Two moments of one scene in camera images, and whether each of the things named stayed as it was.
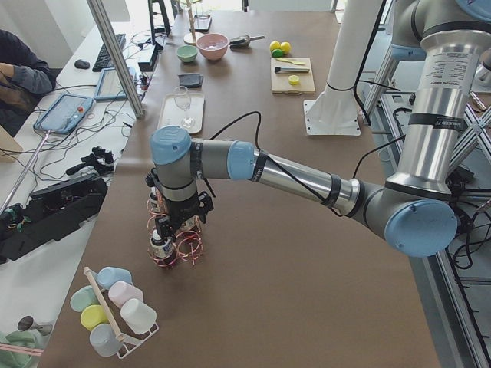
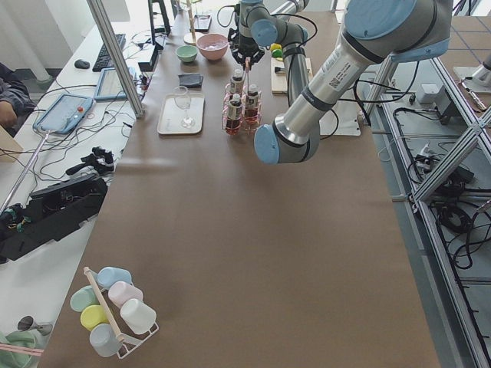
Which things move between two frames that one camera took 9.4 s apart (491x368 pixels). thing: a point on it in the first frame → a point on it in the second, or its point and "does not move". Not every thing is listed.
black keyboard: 103,60 does not move
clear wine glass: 183,102 does not move
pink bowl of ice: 213,46 does not move
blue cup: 108,275 does not move
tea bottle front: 163,251 → 235,114
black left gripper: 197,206 → 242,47
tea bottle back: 156,200 → 237,81
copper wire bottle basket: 186,244 → 242,111
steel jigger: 27,323 does not move
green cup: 83,297 does not move
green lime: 277,53 does not move
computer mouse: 82,64 does not move
